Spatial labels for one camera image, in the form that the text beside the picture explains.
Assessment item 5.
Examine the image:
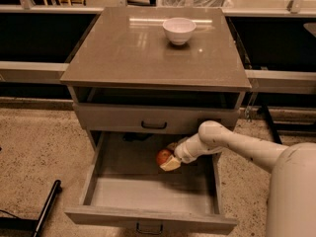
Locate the open grey middle drawer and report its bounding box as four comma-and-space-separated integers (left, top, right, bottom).
65, 132, 237, 235

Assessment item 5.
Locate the wire mesh basket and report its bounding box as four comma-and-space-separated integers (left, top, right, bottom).
157, 0, 233, 8

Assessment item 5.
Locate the black chair leg left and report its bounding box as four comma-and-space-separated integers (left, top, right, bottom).
0, 180, 62, 237

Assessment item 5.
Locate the closed grey top drawer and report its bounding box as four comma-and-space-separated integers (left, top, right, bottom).
73, 103, 240, 134

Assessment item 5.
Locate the black stand leg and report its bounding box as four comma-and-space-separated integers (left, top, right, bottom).
257, 105, 282, 144

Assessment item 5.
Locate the red apple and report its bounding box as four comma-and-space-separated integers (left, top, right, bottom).
156, 149, 173, 165

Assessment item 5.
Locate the grey drawer cabinet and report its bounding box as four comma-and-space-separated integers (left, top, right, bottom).
61, 7, 251, 144

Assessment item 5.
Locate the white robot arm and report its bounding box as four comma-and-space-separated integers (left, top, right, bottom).
156, 120, 316, 237

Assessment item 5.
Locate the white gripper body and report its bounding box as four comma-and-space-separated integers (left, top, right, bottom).
174, 142, 196, 164

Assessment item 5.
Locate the white bowl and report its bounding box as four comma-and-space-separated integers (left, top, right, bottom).
163, 18, 197, 45

